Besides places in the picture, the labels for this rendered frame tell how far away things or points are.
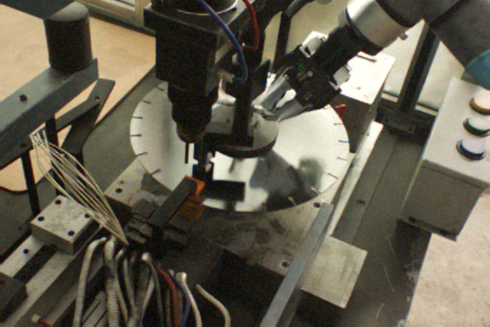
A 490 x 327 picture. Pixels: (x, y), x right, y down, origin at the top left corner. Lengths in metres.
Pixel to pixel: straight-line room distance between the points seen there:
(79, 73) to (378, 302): 0.57
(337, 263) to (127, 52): 0.74
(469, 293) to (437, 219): 1.00
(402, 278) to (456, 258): 1.13
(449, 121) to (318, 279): 0.40
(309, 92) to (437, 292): 1.35
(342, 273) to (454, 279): 1.20
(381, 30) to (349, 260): 0.37
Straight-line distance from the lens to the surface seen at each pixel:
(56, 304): 0.86
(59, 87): 0.81
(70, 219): 0.84
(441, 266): 2.09
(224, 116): 0.89
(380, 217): 1.09
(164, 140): 0.86
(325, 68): 0.75
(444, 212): 1.07
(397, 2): 0.71
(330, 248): 0.92
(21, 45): 1.44
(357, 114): 1.10
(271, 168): 0.83
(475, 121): 1.11
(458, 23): 0.70
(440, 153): 1.03
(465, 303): 2.03
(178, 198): 0.74
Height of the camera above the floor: 1.52
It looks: 41 degrees down
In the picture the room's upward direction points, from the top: 8 degrees clockwise
